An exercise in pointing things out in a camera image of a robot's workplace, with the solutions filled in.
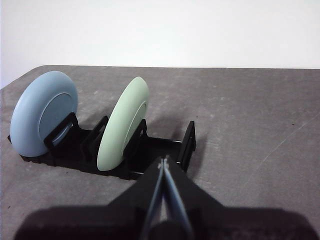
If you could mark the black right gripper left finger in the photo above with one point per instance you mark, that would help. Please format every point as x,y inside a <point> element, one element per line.
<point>100,222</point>

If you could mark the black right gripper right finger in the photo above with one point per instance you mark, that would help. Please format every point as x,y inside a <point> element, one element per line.
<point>237,222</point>

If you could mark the pale green round plate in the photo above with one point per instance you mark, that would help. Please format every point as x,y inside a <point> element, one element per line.
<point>117,125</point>

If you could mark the pale blue round plate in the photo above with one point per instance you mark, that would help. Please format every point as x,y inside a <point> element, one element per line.
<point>30,112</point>

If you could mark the black plastic plate rack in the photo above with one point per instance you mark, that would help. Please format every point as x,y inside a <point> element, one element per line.
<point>67,152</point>

